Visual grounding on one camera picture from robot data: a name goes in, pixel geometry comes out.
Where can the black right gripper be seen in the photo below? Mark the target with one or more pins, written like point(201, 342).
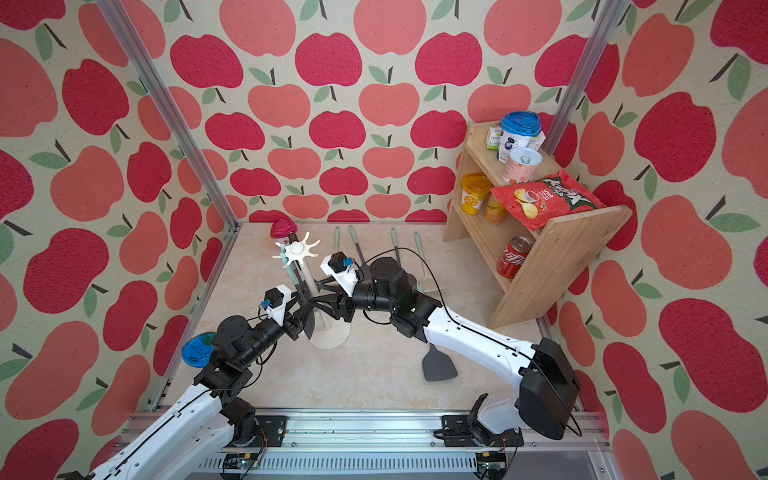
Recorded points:
point(339, 304)

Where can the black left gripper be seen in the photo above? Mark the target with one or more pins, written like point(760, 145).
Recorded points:
point(297, 324)

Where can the white utensil rack stand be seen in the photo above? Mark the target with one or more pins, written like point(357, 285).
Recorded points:
point(329, 333)

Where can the beige spatula mint handle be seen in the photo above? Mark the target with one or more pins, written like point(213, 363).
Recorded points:
point(420, 252)

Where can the grey slotted utensil mint handle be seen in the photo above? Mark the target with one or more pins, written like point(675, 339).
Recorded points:
point(437, 366)

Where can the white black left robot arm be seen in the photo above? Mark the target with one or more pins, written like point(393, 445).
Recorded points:
point(211, 415)

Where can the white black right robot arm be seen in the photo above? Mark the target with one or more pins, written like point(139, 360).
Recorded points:
point(545, 385)

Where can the pink lid yogurt cup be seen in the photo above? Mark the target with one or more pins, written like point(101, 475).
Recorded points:
point(284, 231)

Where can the blue plastic bowl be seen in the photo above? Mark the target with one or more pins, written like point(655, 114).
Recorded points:
point(198, 350)

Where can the orange schweppes can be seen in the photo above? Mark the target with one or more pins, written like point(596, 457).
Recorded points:
point(494, 212)

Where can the yellow mango cup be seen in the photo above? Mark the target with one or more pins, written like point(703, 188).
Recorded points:
point(475, 188)

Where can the red cola can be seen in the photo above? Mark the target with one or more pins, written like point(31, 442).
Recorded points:
point(513, 256)

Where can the wooden shelf unit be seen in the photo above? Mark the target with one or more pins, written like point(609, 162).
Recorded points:
point(561, 251)

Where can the red chips bag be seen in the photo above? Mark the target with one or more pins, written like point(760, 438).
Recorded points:
point(535, 203)

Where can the small green white carton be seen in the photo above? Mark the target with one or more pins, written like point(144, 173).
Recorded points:
point(493, 137)

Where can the pink tin can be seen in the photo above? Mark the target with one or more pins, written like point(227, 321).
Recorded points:
point(522, 165)

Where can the blue lid yogurt tub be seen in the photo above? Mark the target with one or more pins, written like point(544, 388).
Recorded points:
point(521, 129)

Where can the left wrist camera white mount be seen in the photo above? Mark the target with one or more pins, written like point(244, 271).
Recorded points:
point(275, 302)

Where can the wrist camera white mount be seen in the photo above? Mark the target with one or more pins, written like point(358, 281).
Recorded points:
point(275, 302)
point(343, 270)

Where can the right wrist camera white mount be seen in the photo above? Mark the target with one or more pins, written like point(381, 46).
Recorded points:
point(343, 270)

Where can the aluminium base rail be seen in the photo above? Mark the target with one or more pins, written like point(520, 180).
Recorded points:
point(389, 444)

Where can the aluminium corner post left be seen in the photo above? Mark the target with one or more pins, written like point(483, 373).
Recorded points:
point(128, 37)

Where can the aluminium corner post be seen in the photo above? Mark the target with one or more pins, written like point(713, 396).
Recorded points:
point(607, 20)
point(128, 37)

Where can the aluminium corner post right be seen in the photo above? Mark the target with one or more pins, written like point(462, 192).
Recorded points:
point(607, 20)

